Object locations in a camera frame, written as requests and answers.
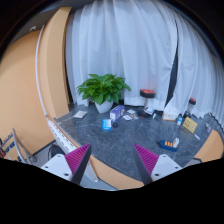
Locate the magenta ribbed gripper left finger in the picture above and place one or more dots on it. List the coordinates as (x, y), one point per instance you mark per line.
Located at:
(77, 161)

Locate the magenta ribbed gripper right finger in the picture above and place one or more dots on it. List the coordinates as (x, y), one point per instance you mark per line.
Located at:
(145, 161)

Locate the white charger plug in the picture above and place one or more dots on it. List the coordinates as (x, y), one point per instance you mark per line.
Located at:
(176, 142)

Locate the white perforated strip table edge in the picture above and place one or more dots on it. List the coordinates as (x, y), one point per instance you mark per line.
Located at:
(68, 146)

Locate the white packet on table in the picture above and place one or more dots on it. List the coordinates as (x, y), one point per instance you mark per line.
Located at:
(80, 114)

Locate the flat packets pile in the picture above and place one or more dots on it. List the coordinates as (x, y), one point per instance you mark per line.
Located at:
(130, 115)

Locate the small blue box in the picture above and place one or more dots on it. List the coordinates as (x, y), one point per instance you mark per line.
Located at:
(106, 124)

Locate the black round object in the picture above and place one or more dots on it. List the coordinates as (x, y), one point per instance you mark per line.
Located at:
(143, 114)

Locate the white tissue box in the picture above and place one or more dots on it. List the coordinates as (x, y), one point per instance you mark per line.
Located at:
(171, 110)

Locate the small white blue bottle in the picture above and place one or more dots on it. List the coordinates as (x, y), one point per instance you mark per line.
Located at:
(180, 119)

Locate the purple white cardboard box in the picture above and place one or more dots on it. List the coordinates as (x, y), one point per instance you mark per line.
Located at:
(117, 112)

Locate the yellow card sign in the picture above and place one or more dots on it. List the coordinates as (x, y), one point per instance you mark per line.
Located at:
(190, 124)

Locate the green potted plant white pot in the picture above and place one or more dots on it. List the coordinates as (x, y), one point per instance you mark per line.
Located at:
(103, 91)

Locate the white curtain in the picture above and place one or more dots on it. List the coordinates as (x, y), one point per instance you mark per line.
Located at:
(150, 46)

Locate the grey metal chair frame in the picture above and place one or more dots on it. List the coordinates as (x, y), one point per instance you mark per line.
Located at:
(24, 155)

